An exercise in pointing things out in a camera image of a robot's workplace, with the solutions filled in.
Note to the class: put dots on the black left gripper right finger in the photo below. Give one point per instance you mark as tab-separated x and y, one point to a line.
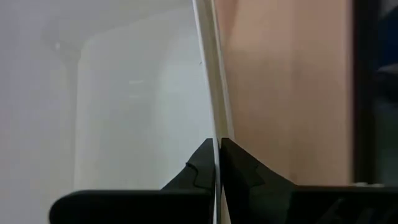
264	202

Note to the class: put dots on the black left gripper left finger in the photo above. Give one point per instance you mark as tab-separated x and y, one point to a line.
174	205

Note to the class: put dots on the white plastic basket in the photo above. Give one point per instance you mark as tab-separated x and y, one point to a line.
124	109

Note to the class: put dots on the black table edge frame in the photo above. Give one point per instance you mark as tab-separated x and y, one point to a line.
363	93

